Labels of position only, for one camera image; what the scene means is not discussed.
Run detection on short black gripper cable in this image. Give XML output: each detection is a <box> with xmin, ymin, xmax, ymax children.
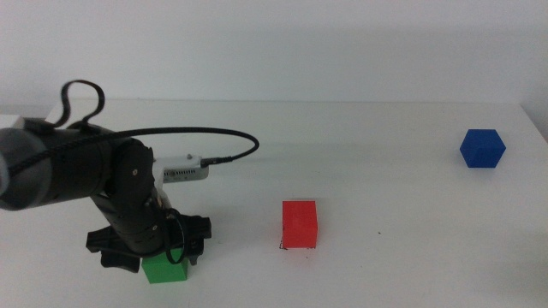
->
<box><xmin>164</xmin><ymin>208</ymin><xmax>188</xmax><ymax>265</ymax></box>

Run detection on red cube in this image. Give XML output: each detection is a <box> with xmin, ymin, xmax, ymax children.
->
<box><xmin>281</xmin><ymin>199</ymin><xmax>319</xmax><ymax>251</ymax></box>

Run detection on green cube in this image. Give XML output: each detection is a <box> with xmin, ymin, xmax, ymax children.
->
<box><xmin>141</xmin><ymin>252</ymin><xmax>190</xmax><ymax>285</ymax></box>

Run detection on black braided camera cable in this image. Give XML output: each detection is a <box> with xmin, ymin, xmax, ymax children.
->
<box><xmin>7</xmin><ymin>126</ymin><xmax>261</xmax><ymax>177</ymax></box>

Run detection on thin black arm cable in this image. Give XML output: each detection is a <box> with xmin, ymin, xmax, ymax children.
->
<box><xmin>52</xmin><ymin>79</ymin><xmax>107</xmax><ymax>130</ymax></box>

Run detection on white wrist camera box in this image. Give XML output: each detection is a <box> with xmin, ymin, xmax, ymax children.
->
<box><xmin>152</xmin><ymin>154</ymin><xmax>211</xmax><ymax>206</ymax></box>

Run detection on blue cube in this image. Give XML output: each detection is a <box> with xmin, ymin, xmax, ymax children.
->
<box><xmin>459</xmin><ymin>128</ymin><xmax>507</xmax><ymax>169</ymax></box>

